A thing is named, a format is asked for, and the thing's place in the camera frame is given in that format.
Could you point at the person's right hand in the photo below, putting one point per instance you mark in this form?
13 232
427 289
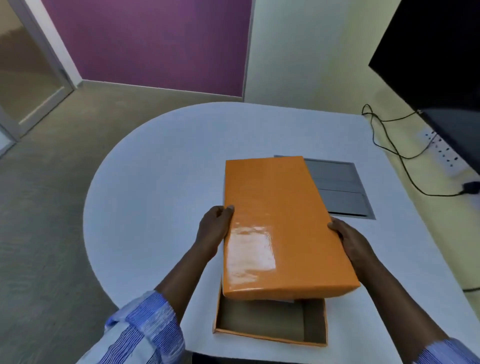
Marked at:
352 242

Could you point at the person's left hand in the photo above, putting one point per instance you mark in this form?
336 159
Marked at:
210 228

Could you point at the person's left thumb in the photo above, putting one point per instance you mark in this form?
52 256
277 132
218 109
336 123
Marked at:
226 214

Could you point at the person's right thumb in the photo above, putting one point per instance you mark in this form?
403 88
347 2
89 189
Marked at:
336 228

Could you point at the orange box lid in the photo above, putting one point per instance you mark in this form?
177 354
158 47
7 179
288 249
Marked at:
279 228

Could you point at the person's right forearm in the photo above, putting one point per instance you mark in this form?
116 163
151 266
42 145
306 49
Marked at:
407 311

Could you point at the person's left forearm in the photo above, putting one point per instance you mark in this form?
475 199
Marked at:
170 296

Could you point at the orange cardboard box base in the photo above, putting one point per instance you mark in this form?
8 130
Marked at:
270 322

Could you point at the white power strip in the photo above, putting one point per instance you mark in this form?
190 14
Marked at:
446 152

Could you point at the black power plug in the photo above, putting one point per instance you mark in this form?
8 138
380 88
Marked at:
471 187

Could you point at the black monitor screen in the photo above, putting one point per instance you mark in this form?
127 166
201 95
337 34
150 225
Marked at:
435 67

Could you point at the glass door with white frame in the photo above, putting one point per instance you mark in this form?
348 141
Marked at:
26 71

